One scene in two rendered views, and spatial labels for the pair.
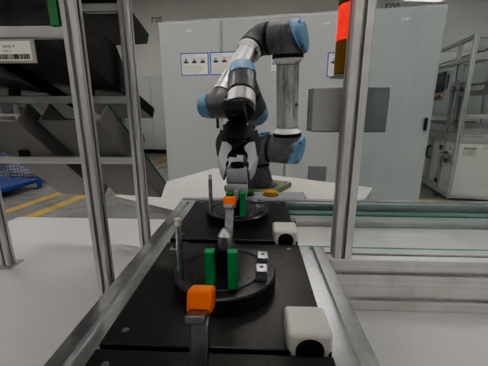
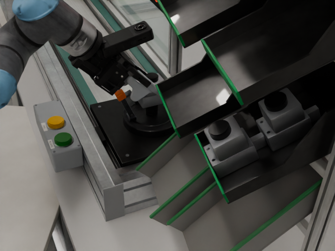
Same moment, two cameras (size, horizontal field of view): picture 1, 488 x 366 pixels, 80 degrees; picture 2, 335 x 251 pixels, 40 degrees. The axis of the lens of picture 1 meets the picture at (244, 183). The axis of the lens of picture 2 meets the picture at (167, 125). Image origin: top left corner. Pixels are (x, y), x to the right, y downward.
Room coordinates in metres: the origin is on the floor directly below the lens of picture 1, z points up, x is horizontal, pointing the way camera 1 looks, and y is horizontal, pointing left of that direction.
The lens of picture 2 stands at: (1.01, 0.83, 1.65)
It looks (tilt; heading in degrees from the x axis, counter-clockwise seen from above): 38 degrees down; 242
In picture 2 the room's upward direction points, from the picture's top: 2 degrees clockwise
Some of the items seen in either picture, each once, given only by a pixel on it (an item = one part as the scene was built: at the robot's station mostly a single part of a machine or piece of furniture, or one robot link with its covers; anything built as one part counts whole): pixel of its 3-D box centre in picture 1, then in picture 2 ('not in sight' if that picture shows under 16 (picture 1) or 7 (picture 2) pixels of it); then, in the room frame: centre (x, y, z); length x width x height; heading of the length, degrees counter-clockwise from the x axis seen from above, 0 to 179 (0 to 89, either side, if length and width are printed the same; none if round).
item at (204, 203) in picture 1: (237, 221); (151, 122); (0.62, 0.01, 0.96); 0.24 x 0.24 x 0.02; 88
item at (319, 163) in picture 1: (319, 116); not in sight; (3.78, -0.95, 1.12); 0.80 x 0.54 x 2.25; 79
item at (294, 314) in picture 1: (225, 253); not in sight; (0.37, 0.03, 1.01); 0.24 x 0.24 x 0.13; 88
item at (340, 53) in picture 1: (351, 58); not in sight; (0.50, -0.17, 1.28); 0.05 x 0.05 x 0.05
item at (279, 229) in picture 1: (284, 235); not in sight; (0.52, -0.08, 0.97); 0.05 x 0.05 x 0.04; 88
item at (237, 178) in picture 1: (237, 179); (155, 87); (0.61, 0.01, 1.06); 0.08 x 0.04 x 0.07; 177
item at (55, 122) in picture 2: (270, 194); (56, 123); (0.83, -0.08, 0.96); 0.04 x 0.04 x 0.02
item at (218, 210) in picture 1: (237, 213); (151, 116); (0.62, 0.01, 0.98); 0.14 x 0.14 x 0.02
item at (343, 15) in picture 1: (354, 23); not in sight; (0.50, -0.17, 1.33); 0.05 x 0.05 x 0.05
